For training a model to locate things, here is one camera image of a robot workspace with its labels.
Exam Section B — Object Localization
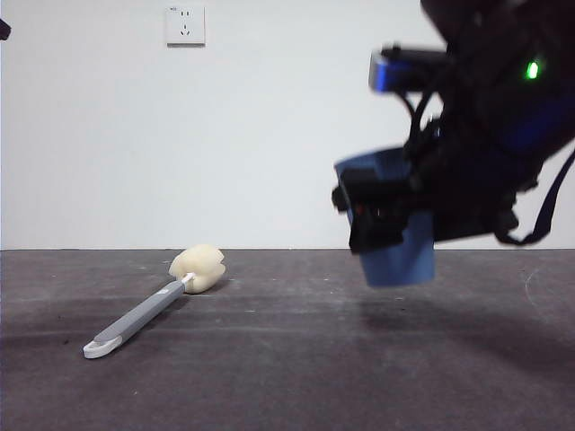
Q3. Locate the blue ribbed plastic cup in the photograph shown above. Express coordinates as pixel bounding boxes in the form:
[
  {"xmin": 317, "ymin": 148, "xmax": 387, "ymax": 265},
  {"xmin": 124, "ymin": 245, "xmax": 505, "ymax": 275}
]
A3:
[{"xmin": 333, "ymin": 147, "xmax": 438, "ymax": 288}]

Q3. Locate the grey-handled sponge cup brush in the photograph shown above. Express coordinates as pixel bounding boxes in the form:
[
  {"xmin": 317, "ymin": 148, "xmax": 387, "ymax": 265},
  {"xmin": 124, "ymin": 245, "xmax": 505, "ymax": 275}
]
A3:
[{"xmin": 83, "ymin": 243, "xmax": 226, "ymax": 361}]

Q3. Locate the white wall power outlet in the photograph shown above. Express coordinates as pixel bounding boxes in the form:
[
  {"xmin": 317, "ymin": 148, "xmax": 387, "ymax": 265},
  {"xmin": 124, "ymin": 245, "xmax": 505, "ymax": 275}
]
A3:
[{"xmin": 165, "ymin": 4, "xmax": 207, "ymax": 48}]

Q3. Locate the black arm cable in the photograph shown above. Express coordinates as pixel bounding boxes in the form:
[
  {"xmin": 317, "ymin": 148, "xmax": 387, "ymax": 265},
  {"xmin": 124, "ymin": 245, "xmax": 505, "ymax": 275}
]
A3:
[{"xmin": 493, "ymin": 147, "xmax": 575, "ymax": 247}]

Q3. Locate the black looped camera cable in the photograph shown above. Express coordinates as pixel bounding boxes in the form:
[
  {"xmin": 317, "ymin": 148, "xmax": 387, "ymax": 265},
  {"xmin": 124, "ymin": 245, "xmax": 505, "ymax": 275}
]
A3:
[{"xmin": 402, "ymin": 89, "xmax": 446, "ymax": 149}]

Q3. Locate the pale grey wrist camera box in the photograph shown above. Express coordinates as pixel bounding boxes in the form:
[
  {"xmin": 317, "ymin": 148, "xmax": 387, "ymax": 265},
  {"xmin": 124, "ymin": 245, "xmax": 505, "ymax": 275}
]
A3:
[{"xmin": 367, "ymin": 43, "xmax": 450, "ymax": 94}]

